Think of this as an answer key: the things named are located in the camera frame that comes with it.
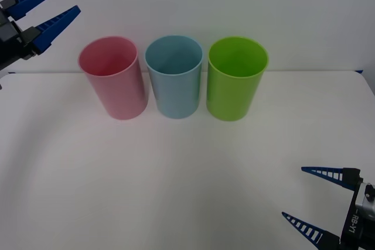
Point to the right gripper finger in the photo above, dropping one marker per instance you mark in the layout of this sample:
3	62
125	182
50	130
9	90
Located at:
328	239
350	178

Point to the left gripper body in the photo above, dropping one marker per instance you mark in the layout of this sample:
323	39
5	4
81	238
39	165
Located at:
8	48

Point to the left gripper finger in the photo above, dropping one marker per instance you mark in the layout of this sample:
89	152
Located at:
26	2
47	32

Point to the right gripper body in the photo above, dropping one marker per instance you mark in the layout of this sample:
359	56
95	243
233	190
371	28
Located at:
350	223

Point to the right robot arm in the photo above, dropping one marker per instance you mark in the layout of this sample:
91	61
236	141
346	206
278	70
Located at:
366	206

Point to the pink plastic bin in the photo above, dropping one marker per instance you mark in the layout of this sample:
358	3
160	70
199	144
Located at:
123	97

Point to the green plastic bin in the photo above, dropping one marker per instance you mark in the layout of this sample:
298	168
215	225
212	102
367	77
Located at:
231	100

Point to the pale blue plastic bin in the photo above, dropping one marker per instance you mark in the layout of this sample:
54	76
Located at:
175	97

